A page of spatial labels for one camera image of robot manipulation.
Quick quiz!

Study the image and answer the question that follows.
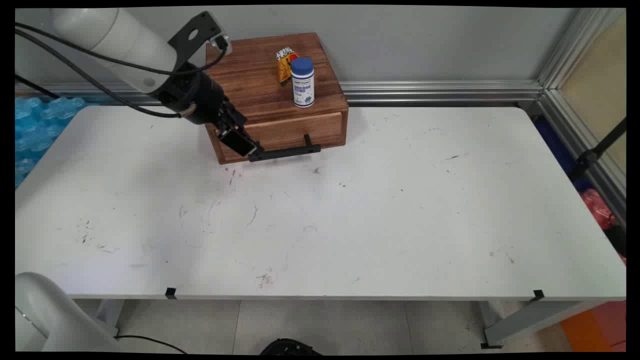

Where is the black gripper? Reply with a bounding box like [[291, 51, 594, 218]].
[[159, 74, 264, 158]]

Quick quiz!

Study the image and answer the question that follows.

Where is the white robot base link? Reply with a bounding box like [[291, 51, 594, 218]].
[[15, 272, 121, 354]]

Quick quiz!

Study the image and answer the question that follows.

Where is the wooden drawer cabinet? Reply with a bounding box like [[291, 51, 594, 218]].
[[204, 32, 350, 165]]

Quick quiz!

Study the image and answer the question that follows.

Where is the orange snack packet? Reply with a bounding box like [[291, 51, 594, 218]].
[[275, 47, 300, 87]]

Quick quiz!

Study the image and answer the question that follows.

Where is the white bottle with blue cap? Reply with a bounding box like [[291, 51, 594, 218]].
[[290, 57, 316, 109]]

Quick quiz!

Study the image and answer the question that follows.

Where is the blue bubble wrap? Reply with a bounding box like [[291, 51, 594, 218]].
[[15, 96, 87, 189]]

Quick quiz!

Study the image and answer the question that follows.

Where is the black round floor object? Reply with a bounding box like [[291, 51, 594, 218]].
[[259, 338, 324, 356]]

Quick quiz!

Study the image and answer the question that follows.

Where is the grey table leg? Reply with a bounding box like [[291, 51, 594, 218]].
[[94, 299, 127, 337], [480, 299, 610, 350]]

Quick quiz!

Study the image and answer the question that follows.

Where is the blue box under table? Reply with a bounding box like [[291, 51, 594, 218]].
[[532, 115, 594, 192]]

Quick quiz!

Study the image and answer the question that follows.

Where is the black stand pole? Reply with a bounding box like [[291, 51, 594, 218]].
[[569, 117, 627, 184]]

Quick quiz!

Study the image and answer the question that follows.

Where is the red plastic bag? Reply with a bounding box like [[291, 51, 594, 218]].
[[579, 188, 618, 231]]

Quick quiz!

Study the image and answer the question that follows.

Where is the orange floor mat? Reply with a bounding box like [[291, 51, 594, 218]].
[[559, 300, 627, 353]]

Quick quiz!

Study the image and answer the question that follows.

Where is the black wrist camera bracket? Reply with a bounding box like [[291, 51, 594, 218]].
[[168, 10, 232, 56]]

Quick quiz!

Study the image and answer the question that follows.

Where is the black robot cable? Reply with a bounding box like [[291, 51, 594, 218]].
[[15, 30, 197, 119], [15, 22, 230, 77]]

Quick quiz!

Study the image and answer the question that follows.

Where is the horizontal aluminium frame rail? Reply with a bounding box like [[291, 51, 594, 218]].
[[15, 79, 544, 107]]

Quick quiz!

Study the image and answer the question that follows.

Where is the black floor cable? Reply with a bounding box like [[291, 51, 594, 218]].
[[114, 334, 189, 355]]

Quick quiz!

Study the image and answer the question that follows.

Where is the aluminium frame corner post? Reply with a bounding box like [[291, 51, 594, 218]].
[[536, 7, 627, 223]]

